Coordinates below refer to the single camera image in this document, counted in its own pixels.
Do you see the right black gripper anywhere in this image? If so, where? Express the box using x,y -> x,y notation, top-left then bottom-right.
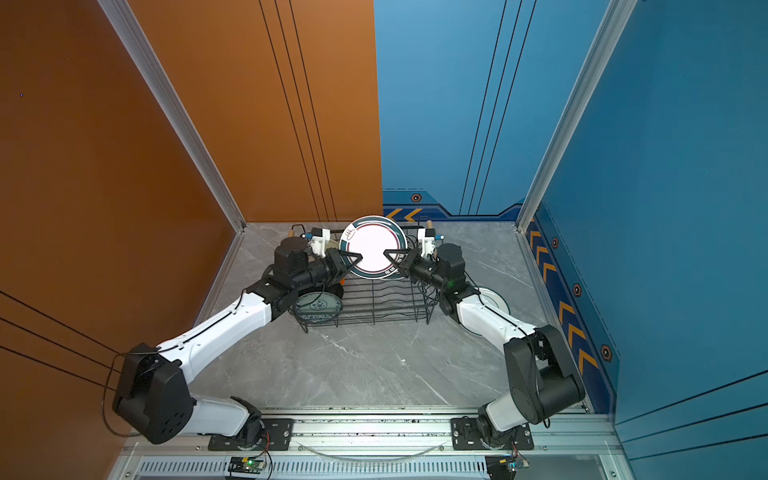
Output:
385,250 -> 449,294

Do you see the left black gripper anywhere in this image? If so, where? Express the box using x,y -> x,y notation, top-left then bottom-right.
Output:
292,249 -> 363,295

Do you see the white plate dark green rim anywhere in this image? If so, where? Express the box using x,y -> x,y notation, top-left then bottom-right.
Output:
339,215 -> 408,280

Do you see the black wire dish rack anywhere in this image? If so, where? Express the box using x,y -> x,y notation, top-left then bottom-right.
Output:
287,223 -> 439,333

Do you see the teal patterned plate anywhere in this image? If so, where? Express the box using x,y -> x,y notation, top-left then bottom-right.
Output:
293,292 -> 343,323

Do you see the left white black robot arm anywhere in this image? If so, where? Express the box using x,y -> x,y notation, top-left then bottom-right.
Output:
112,237 -> 363,448

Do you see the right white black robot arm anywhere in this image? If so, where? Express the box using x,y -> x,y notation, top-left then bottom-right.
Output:
384,243 -> 587,449

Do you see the left green circuit board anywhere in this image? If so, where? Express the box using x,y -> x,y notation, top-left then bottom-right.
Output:
227,456 -> 270,478

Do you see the right circuit board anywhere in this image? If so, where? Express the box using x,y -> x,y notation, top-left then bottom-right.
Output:
485,456 -> 530,480

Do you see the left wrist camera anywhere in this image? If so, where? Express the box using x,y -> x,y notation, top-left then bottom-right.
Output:
305,228 -> 331,258

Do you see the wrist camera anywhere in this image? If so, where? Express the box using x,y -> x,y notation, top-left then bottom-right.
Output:
417,227 -> 444,260
305,228 -> 331,258

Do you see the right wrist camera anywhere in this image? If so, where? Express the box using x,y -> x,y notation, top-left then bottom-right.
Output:
417,227 -> 444,260

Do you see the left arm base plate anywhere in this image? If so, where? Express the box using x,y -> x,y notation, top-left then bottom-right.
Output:
207,418 -> 295,452

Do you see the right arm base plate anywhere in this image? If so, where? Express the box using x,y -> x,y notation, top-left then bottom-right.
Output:
450,416 -> 535,451

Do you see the aluminium mounting rail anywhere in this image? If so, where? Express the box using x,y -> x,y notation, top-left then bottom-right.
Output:
109,404 -> 634,479

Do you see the left aluminium corner post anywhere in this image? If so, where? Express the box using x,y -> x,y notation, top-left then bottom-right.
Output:
97,0 -> 248,232

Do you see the aluminium corner post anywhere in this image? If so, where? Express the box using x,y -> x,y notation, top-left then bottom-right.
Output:
516,0 -> 638,233
97,0 -> 248,232

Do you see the right aluminium corner post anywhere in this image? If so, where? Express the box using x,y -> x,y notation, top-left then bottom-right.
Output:
516,0 -> 638,233

